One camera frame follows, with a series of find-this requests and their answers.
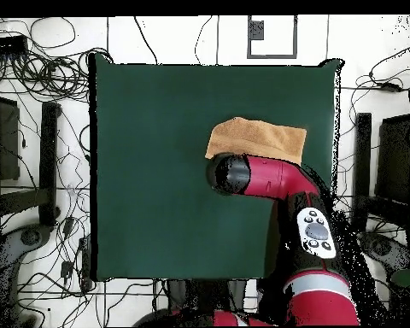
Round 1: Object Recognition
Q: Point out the chair caster base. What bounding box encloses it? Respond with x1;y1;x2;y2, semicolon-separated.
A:
0;223;53;274
359;231;410;274

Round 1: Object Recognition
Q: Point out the dark green table cloth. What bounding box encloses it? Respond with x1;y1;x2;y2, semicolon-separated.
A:
94;54;343;283

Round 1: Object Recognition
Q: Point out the black flat panel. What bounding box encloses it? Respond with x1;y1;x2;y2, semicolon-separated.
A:
374;114;410;206

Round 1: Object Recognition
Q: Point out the grey square floor frame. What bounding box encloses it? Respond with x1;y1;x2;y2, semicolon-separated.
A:
246;15;299;60

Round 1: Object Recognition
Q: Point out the orange terry towel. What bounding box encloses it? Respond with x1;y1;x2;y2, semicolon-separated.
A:
205;116;308;166

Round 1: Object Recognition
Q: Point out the black cable coil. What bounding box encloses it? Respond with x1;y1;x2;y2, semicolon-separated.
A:
0;47;114;103

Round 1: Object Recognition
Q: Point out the black box unit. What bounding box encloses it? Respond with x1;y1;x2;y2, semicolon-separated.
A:
0;94;21;182

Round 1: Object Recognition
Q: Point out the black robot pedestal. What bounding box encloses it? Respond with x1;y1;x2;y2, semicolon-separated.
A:
167;278;247;310

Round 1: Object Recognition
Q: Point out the black frame stand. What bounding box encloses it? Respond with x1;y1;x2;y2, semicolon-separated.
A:
350;112;410;233
0;101;62;228

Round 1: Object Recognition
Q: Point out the dark grey square block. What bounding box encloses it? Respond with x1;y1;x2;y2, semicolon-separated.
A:
249;20;265;41

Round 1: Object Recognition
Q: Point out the black power strip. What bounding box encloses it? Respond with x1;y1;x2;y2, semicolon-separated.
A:
79;236;92;291
0;34;29;56

